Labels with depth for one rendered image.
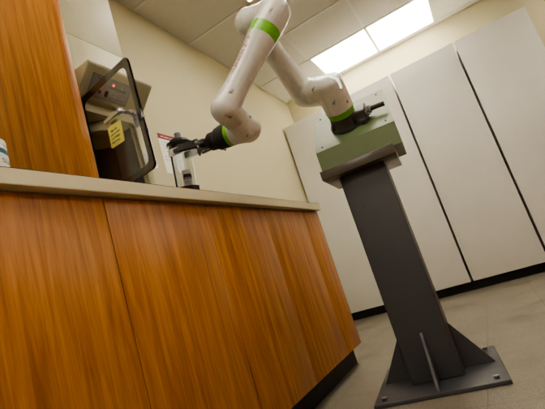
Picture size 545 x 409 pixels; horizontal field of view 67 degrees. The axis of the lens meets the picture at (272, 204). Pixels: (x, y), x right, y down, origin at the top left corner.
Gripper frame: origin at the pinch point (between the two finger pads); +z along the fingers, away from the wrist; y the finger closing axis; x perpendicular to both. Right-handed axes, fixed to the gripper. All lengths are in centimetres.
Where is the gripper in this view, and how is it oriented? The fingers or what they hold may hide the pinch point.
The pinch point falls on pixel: (181, 152)
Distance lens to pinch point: 181.1
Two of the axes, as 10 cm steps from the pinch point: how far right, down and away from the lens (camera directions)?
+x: 1.9, 9.8, -0.9
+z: -8.4, 2.1, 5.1
